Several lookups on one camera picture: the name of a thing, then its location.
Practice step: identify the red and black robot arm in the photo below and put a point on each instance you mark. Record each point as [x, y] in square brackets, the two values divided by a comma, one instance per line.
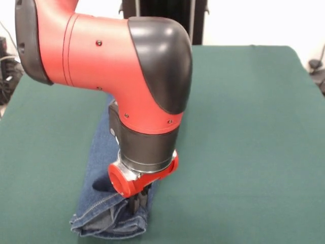
[114, 63]

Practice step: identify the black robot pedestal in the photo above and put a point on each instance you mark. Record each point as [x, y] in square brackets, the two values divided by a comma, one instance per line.
[165, 10]

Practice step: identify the black floor device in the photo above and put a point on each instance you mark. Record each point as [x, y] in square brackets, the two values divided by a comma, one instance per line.
[317, 73]

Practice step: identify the dark green table cloth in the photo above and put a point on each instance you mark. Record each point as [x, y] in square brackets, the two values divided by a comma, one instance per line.
[241, 152]

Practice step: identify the blue denim jeans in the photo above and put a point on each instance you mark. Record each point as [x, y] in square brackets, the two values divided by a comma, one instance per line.
[99, 165]

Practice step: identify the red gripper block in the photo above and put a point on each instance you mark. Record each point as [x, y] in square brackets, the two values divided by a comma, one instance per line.
[122, 183]

